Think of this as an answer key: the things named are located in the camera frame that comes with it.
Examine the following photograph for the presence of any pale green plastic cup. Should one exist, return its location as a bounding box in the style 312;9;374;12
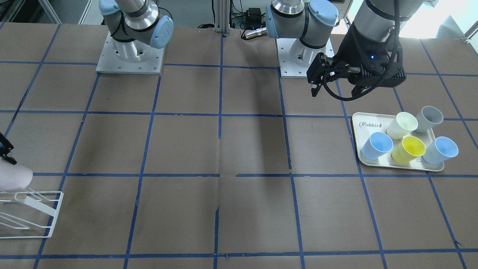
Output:
386;112;418;139

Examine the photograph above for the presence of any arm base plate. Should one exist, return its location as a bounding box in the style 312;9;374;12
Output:
276;37;336;78
96;33;165;75

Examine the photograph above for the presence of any cream Rabbit tray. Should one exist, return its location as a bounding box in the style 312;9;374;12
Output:
351;112;444;172

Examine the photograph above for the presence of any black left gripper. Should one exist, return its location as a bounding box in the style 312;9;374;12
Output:
306;26;406;99

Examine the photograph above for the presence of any grey plastic cup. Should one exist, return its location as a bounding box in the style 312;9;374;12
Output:
415;106;444;133

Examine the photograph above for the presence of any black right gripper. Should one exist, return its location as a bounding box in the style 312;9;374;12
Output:
0;133;17;165

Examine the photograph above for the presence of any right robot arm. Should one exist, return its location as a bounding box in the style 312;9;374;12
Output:
98;0;174;74

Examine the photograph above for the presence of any light blue cup front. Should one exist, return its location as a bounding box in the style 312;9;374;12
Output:
422;136;459;164
360;132;393;160

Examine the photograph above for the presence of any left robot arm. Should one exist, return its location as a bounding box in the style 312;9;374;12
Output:
265;0;423;102

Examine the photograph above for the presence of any pale pink plastic cup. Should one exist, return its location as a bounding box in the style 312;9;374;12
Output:
0;159;34;193

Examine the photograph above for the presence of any white wire cup rack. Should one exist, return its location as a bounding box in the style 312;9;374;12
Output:
1;189;64;239

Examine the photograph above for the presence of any yellow plastic cup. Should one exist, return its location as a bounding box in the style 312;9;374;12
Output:
391;136;426;164

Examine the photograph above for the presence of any black camera cable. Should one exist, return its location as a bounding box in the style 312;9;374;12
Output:
323;37;406;101

